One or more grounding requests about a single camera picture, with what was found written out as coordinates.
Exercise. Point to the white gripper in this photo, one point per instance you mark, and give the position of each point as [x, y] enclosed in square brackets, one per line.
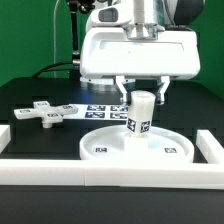
[108, 53]

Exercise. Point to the white round table top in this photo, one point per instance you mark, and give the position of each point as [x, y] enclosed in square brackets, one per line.
[116, 143]

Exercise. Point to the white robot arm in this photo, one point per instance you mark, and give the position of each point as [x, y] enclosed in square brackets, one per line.
[149, 17]

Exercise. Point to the white sheet with markers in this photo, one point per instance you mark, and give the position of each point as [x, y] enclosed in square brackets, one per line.
[99, 112]

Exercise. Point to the white cross-shaped table base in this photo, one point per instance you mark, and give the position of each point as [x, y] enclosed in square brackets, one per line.
[49, 114]

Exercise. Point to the white U-shaped fence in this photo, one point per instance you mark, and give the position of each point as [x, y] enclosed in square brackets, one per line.
[205, 172]

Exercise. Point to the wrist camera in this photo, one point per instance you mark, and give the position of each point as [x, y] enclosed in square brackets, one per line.
[112, 16]

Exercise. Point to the black camera stand pole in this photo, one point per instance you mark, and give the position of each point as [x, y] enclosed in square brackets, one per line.
[83, 6]

